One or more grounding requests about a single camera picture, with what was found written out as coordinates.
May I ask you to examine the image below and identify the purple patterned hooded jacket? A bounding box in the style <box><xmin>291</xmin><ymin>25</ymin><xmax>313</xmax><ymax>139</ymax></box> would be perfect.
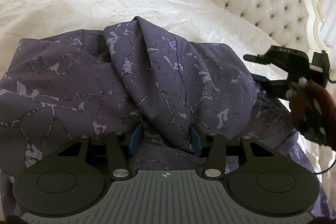
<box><xmin>0</xmin><ymin>16</ymin><xmax>320</xmax><ymax>222</ymax></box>

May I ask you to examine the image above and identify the cream bed comforter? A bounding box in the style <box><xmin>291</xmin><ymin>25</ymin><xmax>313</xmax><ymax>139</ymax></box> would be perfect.
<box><xmin>0</xmin><ymin>0</ymin><xmax>336</xmax><ymax>180</ymax></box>

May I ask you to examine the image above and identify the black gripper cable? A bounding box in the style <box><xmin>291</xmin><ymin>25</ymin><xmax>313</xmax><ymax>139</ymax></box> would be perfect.
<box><xmin>313</xmin><ymin>142</ymin><xmax>336</xmax><ymax>176</ymax></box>

